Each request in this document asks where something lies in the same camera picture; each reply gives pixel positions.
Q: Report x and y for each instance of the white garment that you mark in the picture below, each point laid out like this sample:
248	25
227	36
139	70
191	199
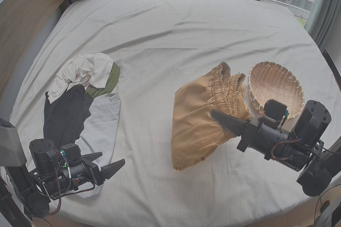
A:
88	69

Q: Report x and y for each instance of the black garment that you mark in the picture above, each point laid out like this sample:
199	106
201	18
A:
64	116

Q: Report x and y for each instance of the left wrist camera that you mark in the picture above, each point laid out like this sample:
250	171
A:
71	152

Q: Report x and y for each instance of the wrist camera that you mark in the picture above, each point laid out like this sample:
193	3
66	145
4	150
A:
275	110
71	152

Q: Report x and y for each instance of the pale blue garment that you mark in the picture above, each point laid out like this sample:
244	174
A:
102	119

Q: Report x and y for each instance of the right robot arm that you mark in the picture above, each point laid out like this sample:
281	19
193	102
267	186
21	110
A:
313	119

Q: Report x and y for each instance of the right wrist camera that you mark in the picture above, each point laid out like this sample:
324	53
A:
275	110

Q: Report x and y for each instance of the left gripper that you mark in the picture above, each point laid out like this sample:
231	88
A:
89	174

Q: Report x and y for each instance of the tan shorts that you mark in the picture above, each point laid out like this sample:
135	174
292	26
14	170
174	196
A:
194	119

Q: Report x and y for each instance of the round woven basket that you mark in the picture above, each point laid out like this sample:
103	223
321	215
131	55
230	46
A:
274	85

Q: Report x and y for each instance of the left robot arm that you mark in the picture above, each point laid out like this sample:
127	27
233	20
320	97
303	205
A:
42	154

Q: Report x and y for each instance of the green garment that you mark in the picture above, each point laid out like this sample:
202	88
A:
113	79

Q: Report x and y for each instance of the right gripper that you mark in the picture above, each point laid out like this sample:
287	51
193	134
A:
262	138

